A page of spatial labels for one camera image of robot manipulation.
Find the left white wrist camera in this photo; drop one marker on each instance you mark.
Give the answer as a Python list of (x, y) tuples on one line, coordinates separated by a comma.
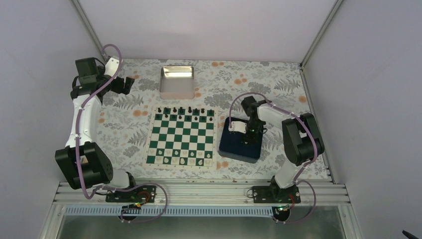
[(111, 67)]

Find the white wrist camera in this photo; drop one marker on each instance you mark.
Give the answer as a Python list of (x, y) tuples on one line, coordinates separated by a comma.
[(238, 126), (111, 67)]

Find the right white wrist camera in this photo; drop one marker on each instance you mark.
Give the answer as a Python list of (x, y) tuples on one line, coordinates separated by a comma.
[(238, 126)]

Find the dark blue plastic tray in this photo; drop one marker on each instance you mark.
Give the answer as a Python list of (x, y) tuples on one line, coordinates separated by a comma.
[(233, 145)]

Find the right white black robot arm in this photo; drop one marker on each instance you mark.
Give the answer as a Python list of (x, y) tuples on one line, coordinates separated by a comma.
[(300, 140)]

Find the green white chess board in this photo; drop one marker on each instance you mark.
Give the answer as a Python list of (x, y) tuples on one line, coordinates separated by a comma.
[(186, 134)]

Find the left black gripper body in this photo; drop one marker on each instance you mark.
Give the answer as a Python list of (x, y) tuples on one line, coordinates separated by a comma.
[(118, 88)]

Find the floral patterned table mat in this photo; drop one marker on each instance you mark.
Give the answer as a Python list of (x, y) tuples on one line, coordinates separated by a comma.
[(125, 119)]

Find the aluminium frame post left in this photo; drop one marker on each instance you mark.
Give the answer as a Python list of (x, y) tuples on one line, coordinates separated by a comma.
[(88, 26)]

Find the pink metal tin box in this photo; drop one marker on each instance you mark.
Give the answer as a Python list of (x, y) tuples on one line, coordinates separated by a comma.
[(177, 83)]

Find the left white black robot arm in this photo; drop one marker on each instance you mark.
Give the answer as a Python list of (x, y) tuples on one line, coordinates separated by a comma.
[(82, 161)]

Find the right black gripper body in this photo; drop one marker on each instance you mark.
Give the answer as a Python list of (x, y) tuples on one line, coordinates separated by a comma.
[(256, 125)]

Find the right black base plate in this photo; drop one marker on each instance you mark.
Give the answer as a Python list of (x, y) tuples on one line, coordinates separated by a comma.
[(274, 195)]

